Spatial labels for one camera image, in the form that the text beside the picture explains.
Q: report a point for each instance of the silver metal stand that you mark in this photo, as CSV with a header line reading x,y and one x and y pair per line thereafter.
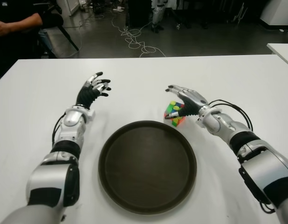
x,y
239,14

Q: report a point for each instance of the white side table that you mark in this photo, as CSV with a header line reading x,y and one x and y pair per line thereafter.
x,y
283,50

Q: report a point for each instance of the seated person in black shirt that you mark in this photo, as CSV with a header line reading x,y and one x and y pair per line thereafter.
x,y
18,23

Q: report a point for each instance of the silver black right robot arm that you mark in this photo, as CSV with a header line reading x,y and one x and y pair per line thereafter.
x,y
216,121

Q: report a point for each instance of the dark brown round plate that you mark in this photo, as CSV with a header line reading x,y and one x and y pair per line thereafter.
x,y
146,168

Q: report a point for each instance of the multicolour Rubik's cube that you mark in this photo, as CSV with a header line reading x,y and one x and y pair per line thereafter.
x,y
172,107

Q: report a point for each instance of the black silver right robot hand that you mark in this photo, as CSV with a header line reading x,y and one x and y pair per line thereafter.
x,y
193,100

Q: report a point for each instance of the white cupboard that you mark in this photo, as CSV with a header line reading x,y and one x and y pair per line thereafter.
x,y
69,5

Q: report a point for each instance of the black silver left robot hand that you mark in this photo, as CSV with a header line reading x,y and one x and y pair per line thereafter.
x,y
87,94

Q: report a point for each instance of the white cabinet with black base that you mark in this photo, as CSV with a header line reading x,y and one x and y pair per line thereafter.
x,y
279,11

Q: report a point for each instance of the silver humanoid robot legs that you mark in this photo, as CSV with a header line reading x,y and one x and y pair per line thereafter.
x,y
156,14

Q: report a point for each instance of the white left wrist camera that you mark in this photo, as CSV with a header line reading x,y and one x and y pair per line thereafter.
x,y
91,115

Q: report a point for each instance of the black chair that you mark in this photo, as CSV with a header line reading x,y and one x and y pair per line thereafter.
x,y
53,21

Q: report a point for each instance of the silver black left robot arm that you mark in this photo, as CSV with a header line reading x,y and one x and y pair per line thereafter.
x,y
71,117

